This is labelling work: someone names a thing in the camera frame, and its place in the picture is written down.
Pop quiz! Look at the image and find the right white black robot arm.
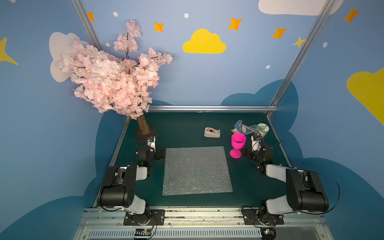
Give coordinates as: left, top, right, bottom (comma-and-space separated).
241, 145, 341, 227

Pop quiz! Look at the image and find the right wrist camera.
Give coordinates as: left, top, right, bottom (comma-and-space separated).
251, 136, 262, 152

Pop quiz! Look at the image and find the pink plastic wine glass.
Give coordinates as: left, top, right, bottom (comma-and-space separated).
230, 133, 247, 159

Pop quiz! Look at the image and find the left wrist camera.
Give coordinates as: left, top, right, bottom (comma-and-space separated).
147, 136, 156, 153

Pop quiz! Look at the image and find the pink cherry blossom tree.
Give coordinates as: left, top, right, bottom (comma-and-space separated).
59, 20, 173, 120

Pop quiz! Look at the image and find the aluminium front rail frame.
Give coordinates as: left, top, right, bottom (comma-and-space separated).
74, 207, 333, 240

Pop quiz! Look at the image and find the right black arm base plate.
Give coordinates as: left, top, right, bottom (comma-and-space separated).
240, 208, 285, 227

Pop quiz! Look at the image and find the left aluminium frame post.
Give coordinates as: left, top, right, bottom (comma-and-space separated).
71, 0, 103, 50

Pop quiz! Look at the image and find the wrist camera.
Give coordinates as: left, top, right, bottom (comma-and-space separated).
147, 136, 156, 153
251, 136, 262, 152

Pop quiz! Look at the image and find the right controller circuit board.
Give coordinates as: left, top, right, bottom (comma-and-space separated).
261, 229, 277, 240

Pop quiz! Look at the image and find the right aluminium frame post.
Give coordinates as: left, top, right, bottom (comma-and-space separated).
266, 0, 337, 119

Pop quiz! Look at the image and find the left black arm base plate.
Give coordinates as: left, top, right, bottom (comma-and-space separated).
123, 209, 165, 226

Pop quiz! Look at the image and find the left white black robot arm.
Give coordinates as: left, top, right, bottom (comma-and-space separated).
97, 146, 166, 226

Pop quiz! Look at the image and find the beige tape dispenser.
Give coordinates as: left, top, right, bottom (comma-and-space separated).
204, 127, 221, 138

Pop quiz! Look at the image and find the left controller circuit board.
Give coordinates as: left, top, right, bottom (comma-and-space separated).
134, 228, 153, 240

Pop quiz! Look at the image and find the controller circuit board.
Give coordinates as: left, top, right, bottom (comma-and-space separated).
261, 229, 277, 240
134, 228, 153, 240

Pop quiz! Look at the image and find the clear bubble wrap sheet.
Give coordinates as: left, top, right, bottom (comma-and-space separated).
163, 146, 233, 196

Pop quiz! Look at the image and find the aluminium frame post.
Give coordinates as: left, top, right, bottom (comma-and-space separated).
71, 0, 103, 50
266, 0, 337, 119

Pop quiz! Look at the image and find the black square tree base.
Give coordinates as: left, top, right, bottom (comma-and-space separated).
134, 123, 159, 144

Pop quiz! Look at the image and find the rear aluminium frame bar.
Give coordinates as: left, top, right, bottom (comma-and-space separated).
150, 105, 278, 113

